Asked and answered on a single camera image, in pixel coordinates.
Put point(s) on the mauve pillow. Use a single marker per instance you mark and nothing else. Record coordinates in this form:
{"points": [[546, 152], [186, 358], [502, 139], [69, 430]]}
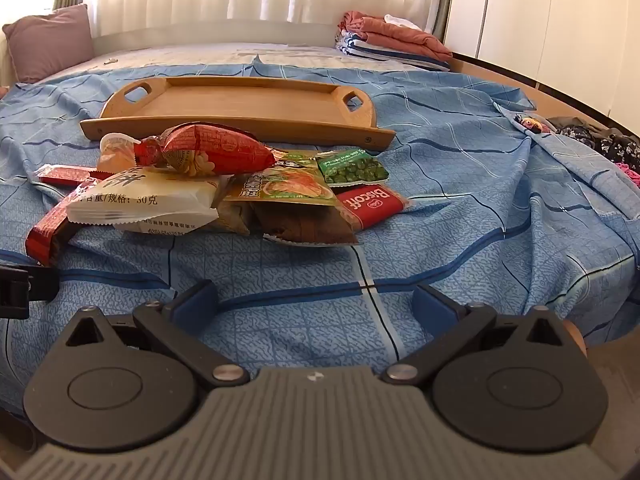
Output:
{"points": [[50, 40]]}

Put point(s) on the white pastry packet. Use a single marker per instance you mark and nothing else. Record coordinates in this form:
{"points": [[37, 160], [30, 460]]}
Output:
{"points": [[145, 205]]}

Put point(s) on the white cloth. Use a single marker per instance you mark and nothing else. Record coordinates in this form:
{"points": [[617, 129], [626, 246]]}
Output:
{"points": [[402, 21]]}

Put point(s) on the small colourful toy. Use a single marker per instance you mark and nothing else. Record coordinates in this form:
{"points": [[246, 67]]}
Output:
{"points": [[530, 123]]}

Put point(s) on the small red snack bar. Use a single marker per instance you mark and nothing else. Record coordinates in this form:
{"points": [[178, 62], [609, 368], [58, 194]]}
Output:
{"points": [[60, 175]]}

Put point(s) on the wooden bed frame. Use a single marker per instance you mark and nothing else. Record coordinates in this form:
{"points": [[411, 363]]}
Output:
{"points": [[500, 77]]}

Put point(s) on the peach jelly cup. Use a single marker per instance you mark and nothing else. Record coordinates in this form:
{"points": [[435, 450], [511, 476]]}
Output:
{"points": [[112, 152]]}

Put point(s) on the red chocolate bar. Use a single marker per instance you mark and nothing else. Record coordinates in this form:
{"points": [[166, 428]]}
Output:
{"points": [[45, 235]]}

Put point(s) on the green pea packet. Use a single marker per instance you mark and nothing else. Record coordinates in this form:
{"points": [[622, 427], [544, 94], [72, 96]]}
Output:
{"points": [[350, 170]]}

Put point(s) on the grey bed mattress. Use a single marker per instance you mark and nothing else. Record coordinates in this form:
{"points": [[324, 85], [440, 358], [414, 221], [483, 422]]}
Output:
{"points": [[200, 55]]}

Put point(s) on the white wardrobe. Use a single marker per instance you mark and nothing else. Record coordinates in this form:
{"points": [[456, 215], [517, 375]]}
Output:
{"points": [[540, 20]]}

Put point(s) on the red biscuit packet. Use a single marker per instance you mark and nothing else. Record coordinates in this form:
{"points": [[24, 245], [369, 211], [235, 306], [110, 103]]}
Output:
{"points": [[372, 205]]}

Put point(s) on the blue checked bedsheet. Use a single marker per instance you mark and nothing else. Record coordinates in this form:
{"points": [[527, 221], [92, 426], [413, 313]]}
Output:
{"points": [[450, 200]]}

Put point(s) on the folded salmon blanket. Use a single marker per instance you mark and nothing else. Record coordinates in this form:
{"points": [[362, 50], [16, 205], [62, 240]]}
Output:
{"points": [[400, 35]]}

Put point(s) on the red puffed snack bag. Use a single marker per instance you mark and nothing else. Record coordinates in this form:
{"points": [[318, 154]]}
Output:
{"points": [[210, 150]]}

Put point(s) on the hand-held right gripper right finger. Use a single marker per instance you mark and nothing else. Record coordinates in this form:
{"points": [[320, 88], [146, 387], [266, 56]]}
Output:
{"points": [[430, 310]]}

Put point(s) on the yellow green snack packet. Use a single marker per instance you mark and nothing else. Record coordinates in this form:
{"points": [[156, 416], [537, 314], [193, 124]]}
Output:
{"points": [[285, 190]]}

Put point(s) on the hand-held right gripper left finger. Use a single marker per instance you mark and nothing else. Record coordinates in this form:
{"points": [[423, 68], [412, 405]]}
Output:
{"points": [[196, 302]]}

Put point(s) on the folded blue striped blanket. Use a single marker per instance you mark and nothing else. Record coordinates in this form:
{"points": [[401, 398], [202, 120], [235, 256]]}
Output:
{"points": [[380, 55]]}

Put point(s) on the dark floral clothing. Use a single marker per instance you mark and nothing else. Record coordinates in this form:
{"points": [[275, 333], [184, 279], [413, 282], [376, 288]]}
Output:
{"points": [[600, 140]]}

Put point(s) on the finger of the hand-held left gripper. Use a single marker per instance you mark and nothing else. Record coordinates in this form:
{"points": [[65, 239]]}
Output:
{"points": [[20, 285]]}

